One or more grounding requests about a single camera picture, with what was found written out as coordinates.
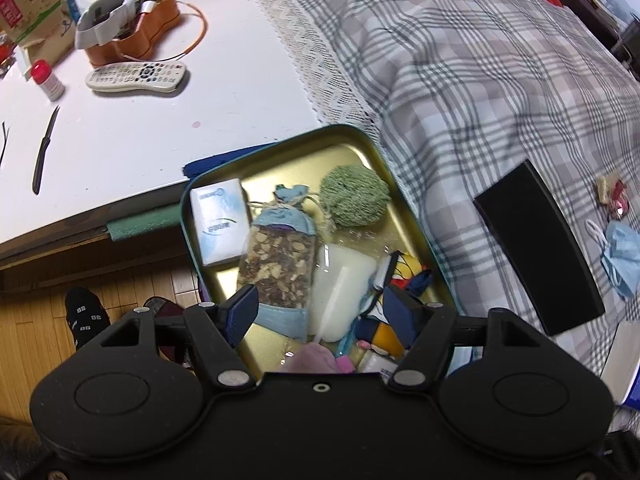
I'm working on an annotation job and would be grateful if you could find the pink soft toy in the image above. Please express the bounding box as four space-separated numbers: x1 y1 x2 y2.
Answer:
285 342 356 375

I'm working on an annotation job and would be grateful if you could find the blue cloth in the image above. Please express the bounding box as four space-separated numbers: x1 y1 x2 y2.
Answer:
182 142 281 178

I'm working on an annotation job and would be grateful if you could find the blue face mask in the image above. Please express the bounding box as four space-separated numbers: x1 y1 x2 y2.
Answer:
585 219 640 301

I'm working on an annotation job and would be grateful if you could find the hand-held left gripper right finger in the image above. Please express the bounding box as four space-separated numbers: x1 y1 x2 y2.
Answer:
381 284 556 396

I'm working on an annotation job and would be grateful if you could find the orange bone-shaped tin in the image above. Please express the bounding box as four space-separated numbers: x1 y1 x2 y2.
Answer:
75 0 183 67

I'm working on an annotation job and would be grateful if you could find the white grey strap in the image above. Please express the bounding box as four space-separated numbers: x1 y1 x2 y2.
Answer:
75 0 161 50

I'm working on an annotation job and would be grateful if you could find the small white packet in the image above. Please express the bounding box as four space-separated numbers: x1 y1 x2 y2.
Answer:
359 352 398 376

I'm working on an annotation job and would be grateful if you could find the gold tin tray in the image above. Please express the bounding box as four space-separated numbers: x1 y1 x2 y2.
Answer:
179 124 463 378

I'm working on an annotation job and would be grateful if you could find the green knitted scrubber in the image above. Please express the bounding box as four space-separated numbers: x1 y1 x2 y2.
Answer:
319 164 392 233

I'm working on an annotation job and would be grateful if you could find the white bottle red cap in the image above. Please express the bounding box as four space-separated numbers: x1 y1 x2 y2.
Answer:
30 59 66 102

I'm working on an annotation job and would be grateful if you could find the person's foot in patterned sock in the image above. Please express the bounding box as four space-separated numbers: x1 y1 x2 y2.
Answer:
65 287 112 351

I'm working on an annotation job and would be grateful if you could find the green foam strip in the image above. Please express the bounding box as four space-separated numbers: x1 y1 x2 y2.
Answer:
107 207 183 243

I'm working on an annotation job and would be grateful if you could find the dark red slipper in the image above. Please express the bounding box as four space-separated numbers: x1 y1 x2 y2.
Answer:
144 296 201 371

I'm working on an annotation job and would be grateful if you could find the cartoon print sock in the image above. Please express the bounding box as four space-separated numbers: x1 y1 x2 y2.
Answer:
355 250 436 356

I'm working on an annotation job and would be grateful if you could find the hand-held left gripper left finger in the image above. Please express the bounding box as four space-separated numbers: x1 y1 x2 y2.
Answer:
85 283 261 393

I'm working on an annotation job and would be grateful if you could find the red wrapped candy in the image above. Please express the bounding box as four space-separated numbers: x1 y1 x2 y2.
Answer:
596 172 632 221

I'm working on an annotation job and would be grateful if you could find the cardboard box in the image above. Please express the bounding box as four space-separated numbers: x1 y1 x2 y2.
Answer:
0 0 76 66

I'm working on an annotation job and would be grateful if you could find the black knife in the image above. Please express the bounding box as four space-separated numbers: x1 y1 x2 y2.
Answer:
31 105 61 196

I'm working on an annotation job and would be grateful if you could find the blue dried herb sachet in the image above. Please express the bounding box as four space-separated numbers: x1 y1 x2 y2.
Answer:
234 184 321 342

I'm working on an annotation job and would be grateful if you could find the white translucent pouch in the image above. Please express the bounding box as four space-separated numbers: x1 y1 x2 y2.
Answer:
307 242 378 343

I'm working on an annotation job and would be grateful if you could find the orange cable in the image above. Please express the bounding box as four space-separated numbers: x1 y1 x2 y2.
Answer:
122 0 208 61

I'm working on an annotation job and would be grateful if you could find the white tissue pack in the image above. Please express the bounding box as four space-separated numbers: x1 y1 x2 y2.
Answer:
189 178 251 267

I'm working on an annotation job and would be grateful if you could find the black rectangular box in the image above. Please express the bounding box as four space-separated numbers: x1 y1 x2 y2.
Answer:
472 158 607 337

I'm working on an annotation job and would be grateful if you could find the grey plaid blanket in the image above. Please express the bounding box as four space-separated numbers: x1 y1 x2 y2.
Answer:
250 0 640 411

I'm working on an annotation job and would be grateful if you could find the white remote control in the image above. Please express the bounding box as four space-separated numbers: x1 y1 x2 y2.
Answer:
84 60 190 95

